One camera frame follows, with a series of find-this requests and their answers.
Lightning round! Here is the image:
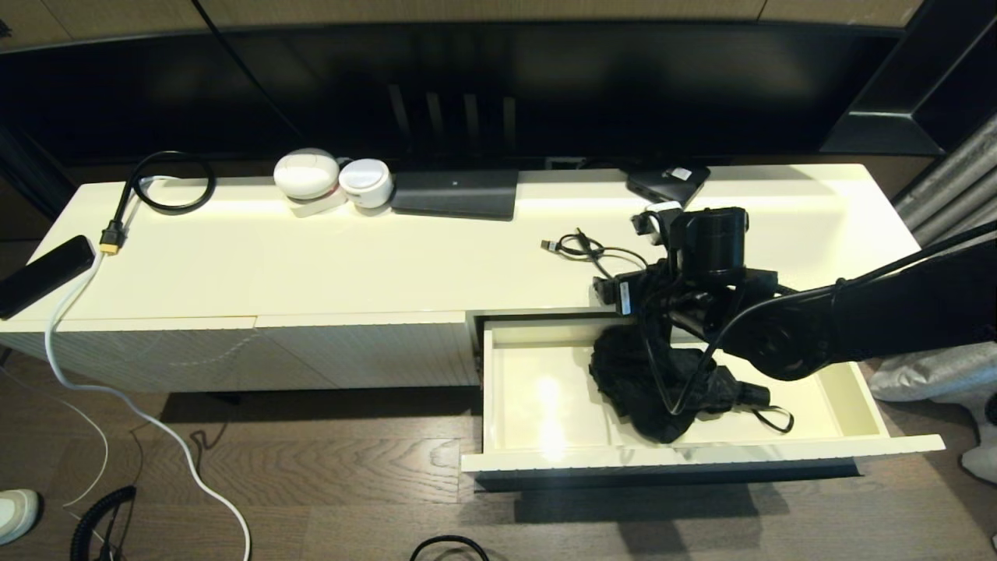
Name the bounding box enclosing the black umbrella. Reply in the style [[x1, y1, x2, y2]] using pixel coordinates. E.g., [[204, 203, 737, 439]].
[[588, 322, 795, 445]]

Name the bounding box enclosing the short black USB cable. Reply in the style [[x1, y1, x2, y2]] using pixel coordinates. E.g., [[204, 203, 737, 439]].
[[540, 228, 652, 283]]

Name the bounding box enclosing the white cabinet drawer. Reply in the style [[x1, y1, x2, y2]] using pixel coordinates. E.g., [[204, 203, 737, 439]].
[[460, 310, 947, 492]]

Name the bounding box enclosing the white cream TV cabinet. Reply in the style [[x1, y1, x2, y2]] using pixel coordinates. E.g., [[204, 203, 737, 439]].
[[0, 162, 960, 393]]

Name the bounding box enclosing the small black box with sticker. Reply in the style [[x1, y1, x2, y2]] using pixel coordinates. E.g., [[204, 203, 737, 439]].
[[625, 164, 711, 210]]

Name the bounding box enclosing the flat black set-top box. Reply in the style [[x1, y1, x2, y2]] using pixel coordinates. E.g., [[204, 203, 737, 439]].
[[391, 170, 519, 221]]

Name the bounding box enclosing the black flat screen TV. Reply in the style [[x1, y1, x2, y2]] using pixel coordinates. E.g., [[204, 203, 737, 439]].
[[0, 23, 904, 168]]

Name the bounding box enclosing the small white round device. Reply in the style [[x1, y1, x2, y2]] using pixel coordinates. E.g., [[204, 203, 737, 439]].
[[339, 158, 393, 209]]

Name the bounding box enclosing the grey curtain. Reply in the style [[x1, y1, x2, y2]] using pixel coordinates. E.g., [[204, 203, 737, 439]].
[[868, 109, 997, 485]]

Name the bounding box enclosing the white flat device base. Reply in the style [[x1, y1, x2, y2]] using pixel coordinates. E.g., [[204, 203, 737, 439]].
[[289, 189, 349, 218]]

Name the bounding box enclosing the large white round device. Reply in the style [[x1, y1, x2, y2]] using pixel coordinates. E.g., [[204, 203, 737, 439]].
[[273, 148, 341, 203]]

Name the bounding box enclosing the long black rectangular device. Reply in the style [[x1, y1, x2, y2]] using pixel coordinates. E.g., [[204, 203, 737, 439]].
[[0, 235, 97, 320]]

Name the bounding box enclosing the white shoe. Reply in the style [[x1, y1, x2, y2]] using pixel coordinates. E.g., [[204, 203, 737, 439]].
[[0, 489, 40, 545]]

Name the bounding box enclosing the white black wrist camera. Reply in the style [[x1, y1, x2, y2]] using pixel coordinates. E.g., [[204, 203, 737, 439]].
[[631, 201, 685, 238]]

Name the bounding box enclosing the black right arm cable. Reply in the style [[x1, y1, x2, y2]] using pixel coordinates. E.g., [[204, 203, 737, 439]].
[[635, 226, 997, 416]]

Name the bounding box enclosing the black wall shelf frame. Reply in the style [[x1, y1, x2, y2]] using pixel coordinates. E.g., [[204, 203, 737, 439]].
[[818, 0, 997, 155]]

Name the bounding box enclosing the black looped floor cable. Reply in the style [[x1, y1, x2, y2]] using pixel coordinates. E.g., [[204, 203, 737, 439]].
[[410, 535, 490, 561]]

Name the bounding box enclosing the black cable with yellow plug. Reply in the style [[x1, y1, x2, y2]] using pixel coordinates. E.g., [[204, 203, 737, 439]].
[[100, 150, 217, 256]]

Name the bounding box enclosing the thin white cable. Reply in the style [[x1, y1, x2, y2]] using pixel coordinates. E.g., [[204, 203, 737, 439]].
[[0, 365, 111, 509]]

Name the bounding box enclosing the black coiled cable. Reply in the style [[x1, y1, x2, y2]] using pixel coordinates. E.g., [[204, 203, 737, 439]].
[[70, 486, 139, 561]]

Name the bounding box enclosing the thick white power cable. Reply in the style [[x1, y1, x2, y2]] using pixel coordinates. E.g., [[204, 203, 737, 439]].
[[44, 176, 252, 561]]

